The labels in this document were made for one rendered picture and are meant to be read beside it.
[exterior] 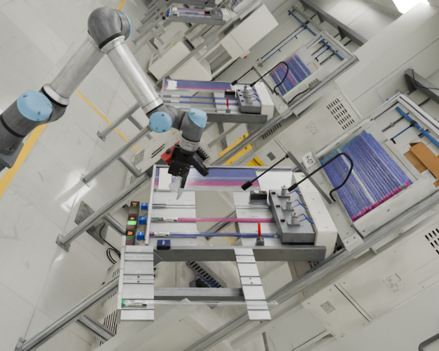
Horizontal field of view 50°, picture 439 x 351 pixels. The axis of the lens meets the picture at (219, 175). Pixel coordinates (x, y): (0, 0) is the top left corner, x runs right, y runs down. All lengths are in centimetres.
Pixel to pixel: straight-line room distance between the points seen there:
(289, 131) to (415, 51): 236
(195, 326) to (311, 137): 169
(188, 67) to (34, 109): 472
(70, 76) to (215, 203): 184
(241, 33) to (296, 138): 325
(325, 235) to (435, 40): 370
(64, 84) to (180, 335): 114
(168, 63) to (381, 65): 271
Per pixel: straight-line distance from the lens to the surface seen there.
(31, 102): 183
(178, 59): 639
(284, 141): 329
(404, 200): 190
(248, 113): 318
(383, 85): 529
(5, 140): 189
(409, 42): 526
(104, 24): 172
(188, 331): 215
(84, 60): 188
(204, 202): 345
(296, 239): 193
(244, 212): 211
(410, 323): 350
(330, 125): 332
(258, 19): 635
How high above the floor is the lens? 157
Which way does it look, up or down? 15 degrees down
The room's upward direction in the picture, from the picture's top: 53 degrees clockwise
